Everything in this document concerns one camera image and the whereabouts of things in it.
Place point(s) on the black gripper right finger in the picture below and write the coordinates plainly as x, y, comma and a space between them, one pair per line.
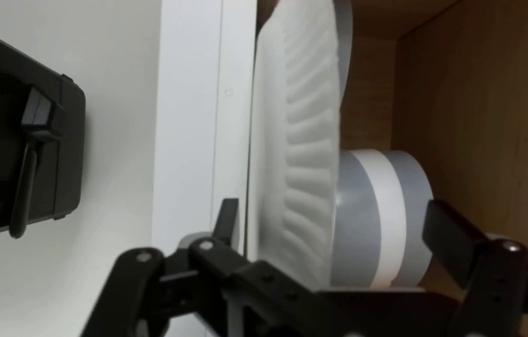
501, 286

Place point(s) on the steel and black coffee maker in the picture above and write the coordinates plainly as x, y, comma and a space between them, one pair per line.
3, 137

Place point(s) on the grey and white tape roll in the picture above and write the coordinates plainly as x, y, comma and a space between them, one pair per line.
383, 217

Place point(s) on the white paper plate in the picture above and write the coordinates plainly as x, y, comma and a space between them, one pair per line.
302, 155

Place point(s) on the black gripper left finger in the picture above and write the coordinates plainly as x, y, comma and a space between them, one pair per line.
214, 286

